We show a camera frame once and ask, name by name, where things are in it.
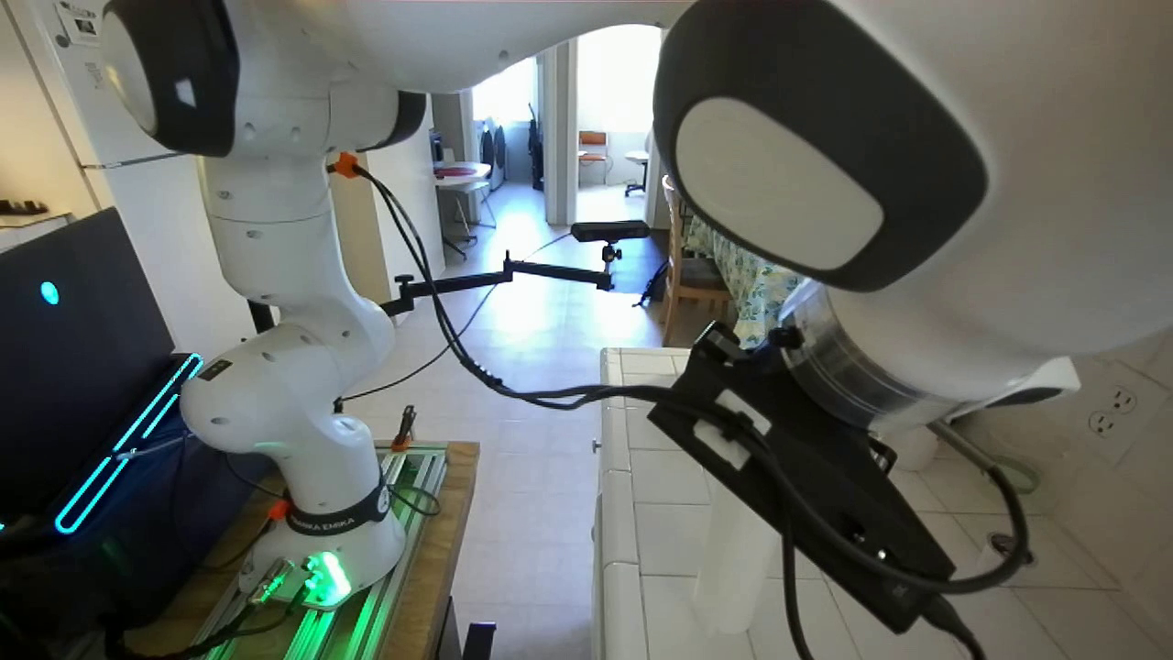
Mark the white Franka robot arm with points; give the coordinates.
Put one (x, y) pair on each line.
(294, 390)

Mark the wooden dining chair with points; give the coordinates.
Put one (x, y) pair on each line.
(675, 279)

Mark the dining table with floral cloth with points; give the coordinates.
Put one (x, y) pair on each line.
(747, 275)

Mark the small distant stool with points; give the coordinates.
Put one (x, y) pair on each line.
(636, 170)

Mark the orange distant chair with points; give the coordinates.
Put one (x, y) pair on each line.
(596, 149)

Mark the small hallway table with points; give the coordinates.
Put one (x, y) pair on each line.
(462, 184)

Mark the dark hanging bags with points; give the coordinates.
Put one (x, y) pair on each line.
(508, 149)

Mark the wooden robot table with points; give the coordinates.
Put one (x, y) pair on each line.
(445, 536)

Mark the black exterior camera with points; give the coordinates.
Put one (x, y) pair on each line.
(610, 228)

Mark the green-lit metal base plate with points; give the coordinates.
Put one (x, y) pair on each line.
(369, 610)

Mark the white wall power outlet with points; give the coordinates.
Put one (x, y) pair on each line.
(1116, 413)

